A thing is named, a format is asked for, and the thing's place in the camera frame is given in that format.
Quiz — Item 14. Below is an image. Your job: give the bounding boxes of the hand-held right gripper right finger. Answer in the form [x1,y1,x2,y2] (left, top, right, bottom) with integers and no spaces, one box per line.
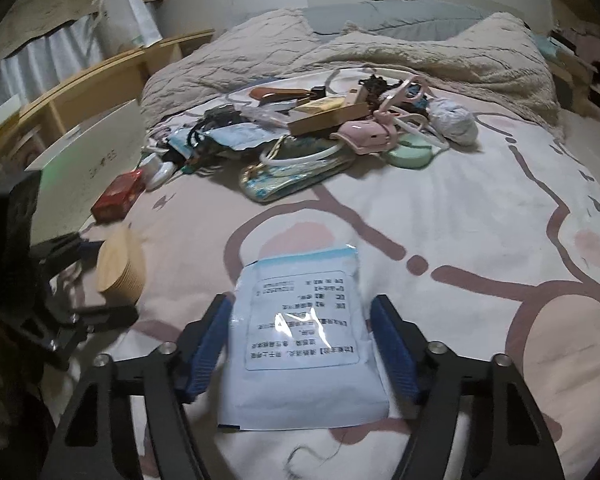
[370,294,567,480]

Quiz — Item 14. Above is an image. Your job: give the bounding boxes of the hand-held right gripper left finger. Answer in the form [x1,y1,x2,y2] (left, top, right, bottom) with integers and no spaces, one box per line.
[37,293,234,480]

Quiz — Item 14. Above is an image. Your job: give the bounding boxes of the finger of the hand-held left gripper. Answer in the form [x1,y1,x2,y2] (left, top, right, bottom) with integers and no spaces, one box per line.
[29,231,107,272]
[49,304,141,357]

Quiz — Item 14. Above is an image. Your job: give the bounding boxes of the white shoe box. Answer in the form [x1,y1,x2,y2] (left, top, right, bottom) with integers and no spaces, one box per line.
[25,97,148,233]

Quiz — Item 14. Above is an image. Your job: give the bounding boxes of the light blue pouch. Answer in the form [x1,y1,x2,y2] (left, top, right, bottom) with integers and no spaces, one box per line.
[200,124,286,152]
[217,245,391,431]

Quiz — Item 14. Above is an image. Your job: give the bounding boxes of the dark red cardboard box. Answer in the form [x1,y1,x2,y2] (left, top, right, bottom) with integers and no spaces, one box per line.
[91,170,146,223]

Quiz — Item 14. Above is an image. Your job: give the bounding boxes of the white suction knob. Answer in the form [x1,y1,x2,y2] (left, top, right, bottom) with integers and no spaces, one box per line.
[139,152,175,191]

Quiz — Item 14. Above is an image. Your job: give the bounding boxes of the cartoon print bed sheet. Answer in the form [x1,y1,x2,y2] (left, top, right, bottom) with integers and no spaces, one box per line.
[45,75,600,480]

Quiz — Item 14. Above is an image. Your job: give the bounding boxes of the wooden shelf unit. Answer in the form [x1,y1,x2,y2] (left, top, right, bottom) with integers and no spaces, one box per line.
[0,30,216,176]

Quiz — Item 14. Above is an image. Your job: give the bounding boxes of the grey curtain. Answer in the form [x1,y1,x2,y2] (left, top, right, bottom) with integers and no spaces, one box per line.
[0,10,106,106]

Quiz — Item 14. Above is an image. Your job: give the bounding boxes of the teal patterned pouch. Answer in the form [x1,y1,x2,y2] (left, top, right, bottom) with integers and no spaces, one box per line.
[239,151,357,204]

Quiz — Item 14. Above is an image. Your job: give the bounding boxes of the mint green round case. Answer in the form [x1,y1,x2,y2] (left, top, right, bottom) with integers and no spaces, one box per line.
[384,141,432,170]

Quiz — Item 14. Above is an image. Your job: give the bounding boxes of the white plastic hoop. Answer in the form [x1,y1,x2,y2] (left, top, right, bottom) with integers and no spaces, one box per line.
[259,135,348,167]

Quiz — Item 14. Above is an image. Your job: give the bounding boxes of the pink plastic device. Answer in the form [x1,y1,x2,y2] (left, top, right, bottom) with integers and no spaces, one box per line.
[330,119,397,157]

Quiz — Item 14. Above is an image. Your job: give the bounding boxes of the grey-blue yarn ball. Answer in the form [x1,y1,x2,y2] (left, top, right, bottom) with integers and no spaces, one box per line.
[426,97,480,147]

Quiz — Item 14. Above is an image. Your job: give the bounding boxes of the brown wooden box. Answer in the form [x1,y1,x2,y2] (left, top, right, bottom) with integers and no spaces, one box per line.
[286,101,372,137]

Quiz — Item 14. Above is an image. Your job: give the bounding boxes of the white paper bag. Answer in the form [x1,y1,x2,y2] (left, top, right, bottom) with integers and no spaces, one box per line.
[92,0,163,51]

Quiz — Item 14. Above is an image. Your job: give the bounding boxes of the pink scissors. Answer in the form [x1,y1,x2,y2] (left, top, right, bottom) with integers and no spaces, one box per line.
[375,75,429,118]

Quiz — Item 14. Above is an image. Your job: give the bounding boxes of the pale yellow packet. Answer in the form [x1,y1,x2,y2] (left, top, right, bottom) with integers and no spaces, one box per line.
[294,96,347,115]

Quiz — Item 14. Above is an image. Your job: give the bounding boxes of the beige fuzzy blanket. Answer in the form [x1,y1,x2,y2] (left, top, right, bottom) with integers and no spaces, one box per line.
[142,7,566,136]

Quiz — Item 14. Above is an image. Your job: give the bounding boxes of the black cable bundle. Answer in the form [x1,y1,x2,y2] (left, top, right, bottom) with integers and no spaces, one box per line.
[187,110,243,161]

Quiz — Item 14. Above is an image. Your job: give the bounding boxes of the brown handled tool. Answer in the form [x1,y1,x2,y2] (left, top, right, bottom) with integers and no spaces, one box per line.
[250,86,326,106]

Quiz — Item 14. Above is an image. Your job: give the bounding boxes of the black bead string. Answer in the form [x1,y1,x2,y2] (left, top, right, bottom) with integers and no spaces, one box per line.
[358,75,398,103]

